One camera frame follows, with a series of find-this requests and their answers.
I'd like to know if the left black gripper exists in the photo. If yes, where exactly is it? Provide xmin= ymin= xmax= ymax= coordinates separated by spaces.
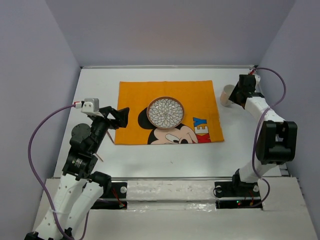
xmin=90 ymin=105 xmax=130 ymax=153

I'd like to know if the beige ceramic mug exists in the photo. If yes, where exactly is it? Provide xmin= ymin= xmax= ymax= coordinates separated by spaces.
xmin=220 ymin=84 xmax=235 ymax=107

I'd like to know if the orange Mickey Mouse placemat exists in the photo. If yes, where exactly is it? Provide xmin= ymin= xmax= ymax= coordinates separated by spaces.
xmin=115 ymin=80 xmax=224 ymax=145

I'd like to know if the floral patterned plate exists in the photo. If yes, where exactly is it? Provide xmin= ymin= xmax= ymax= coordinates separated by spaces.
xmin=146 ymin=96 xmax=185 ymax=130

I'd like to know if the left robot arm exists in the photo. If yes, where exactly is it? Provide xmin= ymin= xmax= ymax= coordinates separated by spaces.
xmin=25 ymin=100 xmax=130 ymax=240

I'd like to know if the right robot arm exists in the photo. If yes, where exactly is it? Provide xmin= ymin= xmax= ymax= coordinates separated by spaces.
xmin=229 ymin=73 xmax=298 ymax=197

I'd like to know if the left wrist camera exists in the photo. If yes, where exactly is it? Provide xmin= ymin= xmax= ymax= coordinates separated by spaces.
xmin=73 ymin=98 xmax=103 ymax=117

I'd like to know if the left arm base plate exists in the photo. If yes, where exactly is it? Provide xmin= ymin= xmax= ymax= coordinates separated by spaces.
xmin=91 ymin=181 xmax=128 ymax=210

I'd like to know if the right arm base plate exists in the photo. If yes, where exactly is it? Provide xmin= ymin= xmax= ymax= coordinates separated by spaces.
xmin=212 ymin=181 xmax=263 ymax=210

